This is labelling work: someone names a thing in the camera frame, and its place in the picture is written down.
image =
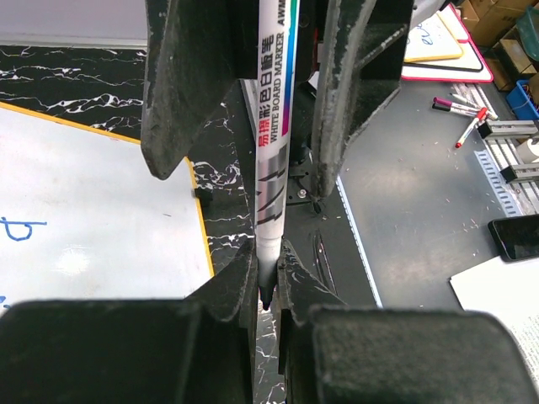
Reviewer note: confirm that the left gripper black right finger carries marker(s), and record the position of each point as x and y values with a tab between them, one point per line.
334	353

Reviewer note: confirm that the brown cardboard box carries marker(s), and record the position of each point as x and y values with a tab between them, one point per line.
488	20

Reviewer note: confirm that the pink framed whiteboard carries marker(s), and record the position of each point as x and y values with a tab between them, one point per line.
471	67

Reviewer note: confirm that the black smartphone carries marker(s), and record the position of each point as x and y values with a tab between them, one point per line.
516	238

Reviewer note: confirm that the yellow framed small whiteboard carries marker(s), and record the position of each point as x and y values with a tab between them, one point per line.
431	40

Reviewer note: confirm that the blue capped whiteboard marker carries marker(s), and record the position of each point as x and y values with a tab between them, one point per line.
278	26

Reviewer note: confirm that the purple capped marker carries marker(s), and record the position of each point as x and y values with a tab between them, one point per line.
451	104

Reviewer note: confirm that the red capped marker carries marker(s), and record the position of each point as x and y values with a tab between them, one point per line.
479	118

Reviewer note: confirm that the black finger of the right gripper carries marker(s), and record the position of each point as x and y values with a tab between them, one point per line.
196	51
363	49

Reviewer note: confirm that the blue plastic bin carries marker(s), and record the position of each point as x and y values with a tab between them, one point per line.
521	103

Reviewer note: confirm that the white whiteboard with orange frame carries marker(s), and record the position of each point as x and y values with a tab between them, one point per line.
82	217

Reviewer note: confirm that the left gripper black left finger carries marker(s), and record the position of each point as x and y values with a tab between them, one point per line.
199	349

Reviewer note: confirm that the white paper sheet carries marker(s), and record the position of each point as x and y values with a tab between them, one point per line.
508	291

